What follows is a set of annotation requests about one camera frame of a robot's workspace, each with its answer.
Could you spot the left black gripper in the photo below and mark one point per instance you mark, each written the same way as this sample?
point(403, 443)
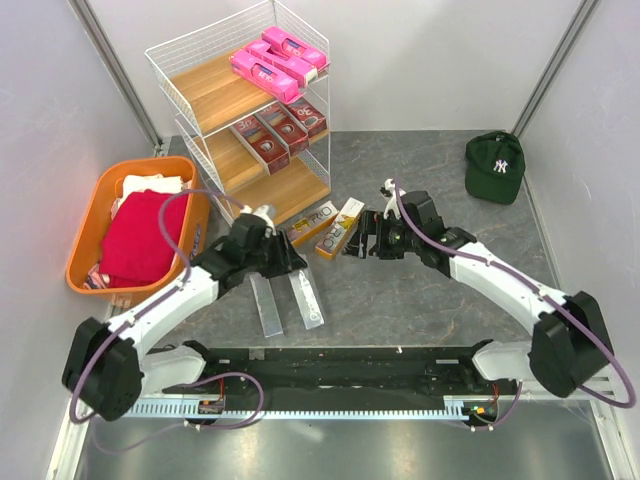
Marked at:
point(286, 258)

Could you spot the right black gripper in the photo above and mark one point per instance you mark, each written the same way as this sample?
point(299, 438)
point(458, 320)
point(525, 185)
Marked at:
point(373, 224)

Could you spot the silver Protefix toothpaste box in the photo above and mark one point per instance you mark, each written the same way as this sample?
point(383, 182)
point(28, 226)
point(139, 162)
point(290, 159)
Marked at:
point(309, 305)

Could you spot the red 3D toothpaste box floor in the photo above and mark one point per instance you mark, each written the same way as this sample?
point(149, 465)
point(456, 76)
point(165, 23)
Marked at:
point(261, 144)

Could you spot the red 3D toothpaste box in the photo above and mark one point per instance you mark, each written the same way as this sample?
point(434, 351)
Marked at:
point(285, 128)

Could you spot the pink toothpaste box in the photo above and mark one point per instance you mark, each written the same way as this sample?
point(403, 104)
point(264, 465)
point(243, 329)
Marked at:
point(286, 44)
point(265, 76)
point(300, 70)

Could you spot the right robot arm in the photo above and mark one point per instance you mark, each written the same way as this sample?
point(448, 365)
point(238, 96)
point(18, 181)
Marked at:
point(569, 342)

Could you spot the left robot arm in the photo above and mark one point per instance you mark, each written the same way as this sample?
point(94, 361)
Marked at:
point(112, 364)

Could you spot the red 3D box on shelf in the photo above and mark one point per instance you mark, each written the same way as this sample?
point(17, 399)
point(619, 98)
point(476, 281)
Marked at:
point(313, 121)

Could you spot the silver grey toothpaste box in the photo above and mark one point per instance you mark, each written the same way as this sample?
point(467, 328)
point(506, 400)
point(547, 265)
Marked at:
point(266, 306)

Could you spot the orange silver R&O toothpaste box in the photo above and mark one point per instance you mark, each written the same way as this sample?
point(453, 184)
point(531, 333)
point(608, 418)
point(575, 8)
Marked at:
point(347, 218)

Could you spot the torn silver R&O toothpaste box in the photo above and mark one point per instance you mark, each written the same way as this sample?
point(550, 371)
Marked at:
point(318, 219)

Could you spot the white folded cloth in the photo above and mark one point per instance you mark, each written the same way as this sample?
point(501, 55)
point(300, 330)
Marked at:
point(156, 183)

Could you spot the red folded cloth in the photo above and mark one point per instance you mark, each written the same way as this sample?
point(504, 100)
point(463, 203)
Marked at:
point(134, 251)

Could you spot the dark green NY cap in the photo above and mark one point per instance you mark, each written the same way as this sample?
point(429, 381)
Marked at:
point(495, 167)

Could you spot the orange plastic tub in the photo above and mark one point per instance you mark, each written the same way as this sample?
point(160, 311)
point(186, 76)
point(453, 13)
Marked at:
point(97, 219)

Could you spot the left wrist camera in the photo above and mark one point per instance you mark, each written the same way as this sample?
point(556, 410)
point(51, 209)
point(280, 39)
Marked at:
point(265, 212)

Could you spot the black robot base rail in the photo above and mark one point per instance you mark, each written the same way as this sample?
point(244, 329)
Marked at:
point(434, 371)

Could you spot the white wire wooden shelf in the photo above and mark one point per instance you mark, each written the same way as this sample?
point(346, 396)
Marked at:
point(194, 71)

